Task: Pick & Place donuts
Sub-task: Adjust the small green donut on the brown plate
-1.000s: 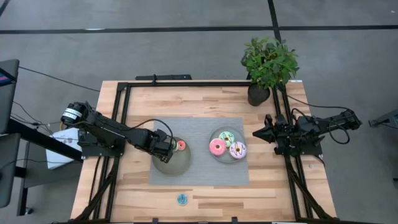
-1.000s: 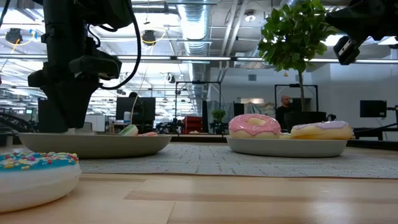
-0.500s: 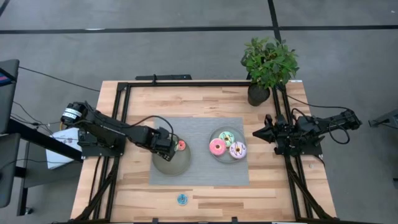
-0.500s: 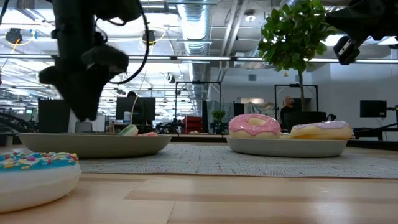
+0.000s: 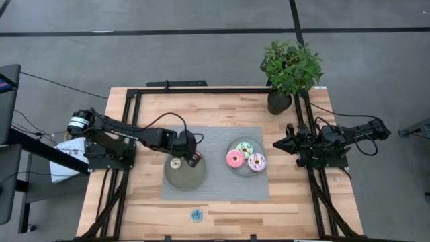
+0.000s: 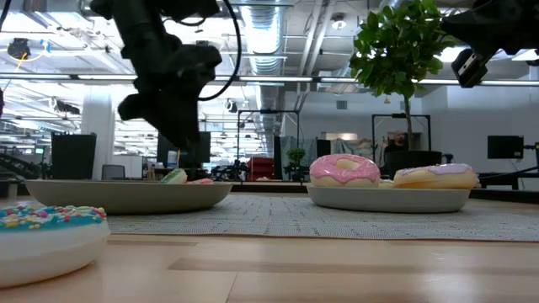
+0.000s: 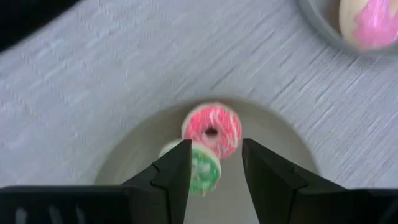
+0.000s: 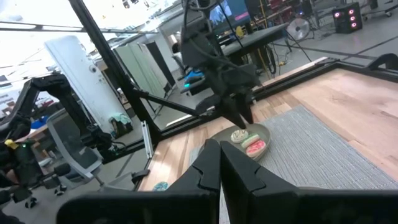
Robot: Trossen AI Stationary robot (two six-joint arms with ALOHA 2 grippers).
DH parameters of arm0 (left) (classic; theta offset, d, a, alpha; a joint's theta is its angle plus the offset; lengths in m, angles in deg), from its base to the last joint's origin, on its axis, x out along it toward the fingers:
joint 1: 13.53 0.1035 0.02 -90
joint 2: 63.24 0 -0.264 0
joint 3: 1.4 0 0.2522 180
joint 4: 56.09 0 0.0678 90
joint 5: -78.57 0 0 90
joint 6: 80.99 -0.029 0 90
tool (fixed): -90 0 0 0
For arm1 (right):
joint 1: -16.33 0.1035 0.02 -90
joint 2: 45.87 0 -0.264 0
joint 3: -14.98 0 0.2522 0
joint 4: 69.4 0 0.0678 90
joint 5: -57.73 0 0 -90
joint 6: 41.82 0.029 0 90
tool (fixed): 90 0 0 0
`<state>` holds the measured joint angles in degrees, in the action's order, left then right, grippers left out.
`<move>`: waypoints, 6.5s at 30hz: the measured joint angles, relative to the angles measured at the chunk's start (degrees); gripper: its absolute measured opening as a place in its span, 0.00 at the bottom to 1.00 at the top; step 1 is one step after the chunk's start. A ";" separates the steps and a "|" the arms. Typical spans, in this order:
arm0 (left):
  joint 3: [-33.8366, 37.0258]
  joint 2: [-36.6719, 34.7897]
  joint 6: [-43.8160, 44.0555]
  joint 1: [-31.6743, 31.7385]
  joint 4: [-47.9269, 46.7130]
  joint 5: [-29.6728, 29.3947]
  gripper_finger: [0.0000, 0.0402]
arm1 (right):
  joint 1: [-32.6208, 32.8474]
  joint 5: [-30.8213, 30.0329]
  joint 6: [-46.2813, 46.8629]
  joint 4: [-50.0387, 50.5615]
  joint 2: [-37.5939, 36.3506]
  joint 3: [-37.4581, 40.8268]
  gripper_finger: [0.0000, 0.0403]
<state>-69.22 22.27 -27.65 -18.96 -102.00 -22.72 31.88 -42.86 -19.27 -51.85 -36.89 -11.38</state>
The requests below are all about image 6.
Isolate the narrow black panel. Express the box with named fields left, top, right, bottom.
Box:
left=316, top=138, right=333, bottom=159

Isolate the black background rig frame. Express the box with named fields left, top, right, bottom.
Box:
left=237, top=109, right=301, bottom=182
left=371, top=113, right=433, bottom=165

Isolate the tall black panel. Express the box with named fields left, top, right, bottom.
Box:
left=51, top=132, right=98, bottom=181

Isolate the small black monitor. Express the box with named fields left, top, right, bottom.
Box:
left=487, top=135, right=526, bottom=160

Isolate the large purple iced donut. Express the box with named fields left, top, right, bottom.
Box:
left=392, top=162, right=481, bottom=190

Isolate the large beige-grey round plate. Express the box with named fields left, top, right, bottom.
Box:
left=24, top=179, right=233, bottom=215

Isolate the red box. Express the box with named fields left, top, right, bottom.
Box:
left=246, top=157, right=275, bottom=182

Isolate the green leafy plant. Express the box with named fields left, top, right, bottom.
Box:
left=349, top=0, right=458, bottom=152

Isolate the small green iced donut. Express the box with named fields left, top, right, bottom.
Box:
left=159, top=167, right=189, bottom=185

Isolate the large pink iced donut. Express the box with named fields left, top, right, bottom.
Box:
left=309, top=153, right=382, bottom=189

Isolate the small blue sprinkled donut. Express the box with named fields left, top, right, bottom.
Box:
left=0, top=205, right=111, bottom=290

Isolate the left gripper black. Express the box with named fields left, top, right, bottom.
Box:
left=117, top=32, right=223, bottom=152

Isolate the person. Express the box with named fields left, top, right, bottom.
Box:
left=383, top=129, right=408, bottom=154

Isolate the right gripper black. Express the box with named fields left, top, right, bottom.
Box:
left=440, top=0, right=513, bottom=56

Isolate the black computer monitor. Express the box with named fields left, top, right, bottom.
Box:
left=156, top=130, right=211, bottom=164

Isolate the grey office chair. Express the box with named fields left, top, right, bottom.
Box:
left=101, top=164, right=126, bottom=181

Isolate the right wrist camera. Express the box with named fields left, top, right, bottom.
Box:
left=451, top=47, right=490, bottom=88

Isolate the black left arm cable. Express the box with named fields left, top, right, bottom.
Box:
left=197, top=0, right=243, bottom=103

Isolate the small background potted plant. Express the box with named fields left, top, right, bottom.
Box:
left=286, top=146, right=307, bottom=183

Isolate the black ceiling-hung device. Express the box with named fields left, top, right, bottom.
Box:
left=7, top=37, right=32, bottom=60

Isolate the grey woven placemat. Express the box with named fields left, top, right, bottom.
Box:
left=104, top=194, right=539, bottom=243

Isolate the light grey round plate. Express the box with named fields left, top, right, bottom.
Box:
left=306, top=185, right=472, bottom=214

